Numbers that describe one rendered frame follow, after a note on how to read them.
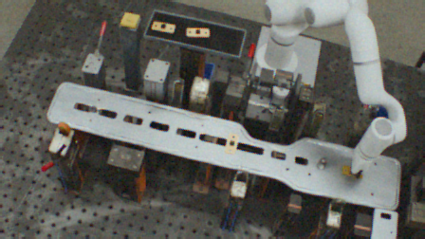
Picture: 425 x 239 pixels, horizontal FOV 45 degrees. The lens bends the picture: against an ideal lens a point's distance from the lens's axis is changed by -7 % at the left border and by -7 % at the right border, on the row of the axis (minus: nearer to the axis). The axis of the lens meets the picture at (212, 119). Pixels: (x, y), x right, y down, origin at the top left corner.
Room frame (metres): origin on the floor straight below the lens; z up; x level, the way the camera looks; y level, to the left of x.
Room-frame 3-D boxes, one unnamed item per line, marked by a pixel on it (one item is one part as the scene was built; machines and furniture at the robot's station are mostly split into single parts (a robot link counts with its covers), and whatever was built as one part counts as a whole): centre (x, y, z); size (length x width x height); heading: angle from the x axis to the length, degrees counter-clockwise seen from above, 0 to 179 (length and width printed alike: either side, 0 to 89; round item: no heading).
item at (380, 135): (0.92, -0.55, 1.28); 0.09 x 0.08 x 0.13; 118
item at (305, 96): (1.16, -0.33, 0.91); 0.07 x 0.05 x 0.42; 175
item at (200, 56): (1.32, 0.12, 0.92); 0.10 x 0.08 x 0.45; 85
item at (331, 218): (0.72, -0.47, 0.87); 0.12 x 0.09 x 0.35; 175
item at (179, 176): (0.98, 0.13, 0.84); 0.13 x 0.11 x 0.29; 175
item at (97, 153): (1.01, 0.44, 0.84); 0.11 x 0.06 x 0.29; 175
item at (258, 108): (1.16, -0.20, 0.94); 0.18 x 0.13 x 0.49; 85
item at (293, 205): (0.77, -0.34, 0.84); 0.11 x 0.08 x 0.29; 175
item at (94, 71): (1.18, 0.49, 0.88); 0.11 x 0.10 x 0.36; 175
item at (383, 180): (0.96, -0.06, 1.00); 1.38 x 0.22 x 0.02; 85
